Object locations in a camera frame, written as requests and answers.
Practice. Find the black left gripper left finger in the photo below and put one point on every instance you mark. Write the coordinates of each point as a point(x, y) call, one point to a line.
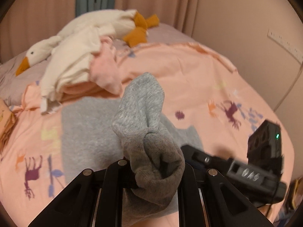
point(93, 198)

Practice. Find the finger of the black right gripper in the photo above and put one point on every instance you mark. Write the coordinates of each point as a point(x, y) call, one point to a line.
point(200, 160)

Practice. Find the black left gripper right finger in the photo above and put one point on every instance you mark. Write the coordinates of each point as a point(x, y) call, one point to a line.
point(209, 199)

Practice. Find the grey knit garment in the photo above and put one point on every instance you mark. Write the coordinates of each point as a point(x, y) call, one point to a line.
point(97, 132)

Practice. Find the orange printed folded clothes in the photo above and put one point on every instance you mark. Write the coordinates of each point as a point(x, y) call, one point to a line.
point(7, 121)

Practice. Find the peach animal print duvet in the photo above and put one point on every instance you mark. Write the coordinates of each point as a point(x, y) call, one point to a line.
point(202, 89)

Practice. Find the pink folded garment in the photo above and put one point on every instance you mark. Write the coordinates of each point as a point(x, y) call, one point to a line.
point(103, 73)

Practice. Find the cream white folded garment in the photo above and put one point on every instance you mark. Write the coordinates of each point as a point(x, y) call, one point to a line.
point(68, 65)

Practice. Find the white goose plush toy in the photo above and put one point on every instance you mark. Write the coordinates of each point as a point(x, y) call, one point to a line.
point(120, 24)

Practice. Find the pink curtain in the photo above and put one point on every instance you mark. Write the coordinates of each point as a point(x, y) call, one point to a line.
point(29, 21)

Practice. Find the black camera box green light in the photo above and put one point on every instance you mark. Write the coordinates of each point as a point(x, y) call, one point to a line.
point(265, 148)

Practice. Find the white wall power strip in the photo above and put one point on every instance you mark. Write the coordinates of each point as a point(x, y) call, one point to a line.
point(285, 44)

